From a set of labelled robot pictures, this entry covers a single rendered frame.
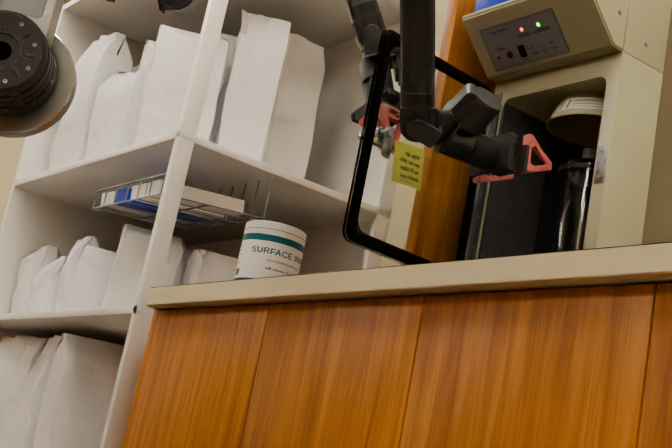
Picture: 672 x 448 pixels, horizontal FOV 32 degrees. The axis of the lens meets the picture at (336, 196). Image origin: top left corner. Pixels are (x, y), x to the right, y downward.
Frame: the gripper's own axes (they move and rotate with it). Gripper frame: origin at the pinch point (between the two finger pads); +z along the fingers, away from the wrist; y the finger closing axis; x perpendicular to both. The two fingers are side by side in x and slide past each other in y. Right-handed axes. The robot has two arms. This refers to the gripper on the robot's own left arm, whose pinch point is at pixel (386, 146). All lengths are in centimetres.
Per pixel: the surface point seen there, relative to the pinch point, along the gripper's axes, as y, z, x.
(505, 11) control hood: -25.0, -20.4, -10.4
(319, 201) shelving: 72, -48, -55
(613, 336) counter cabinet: -42, 60, 11
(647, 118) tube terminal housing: -37.5, 5.1, -27.4
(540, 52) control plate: -26.5, -12.4, -16.4
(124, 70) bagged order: 119, -111, -25
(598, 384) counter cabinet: -38, 65, 11
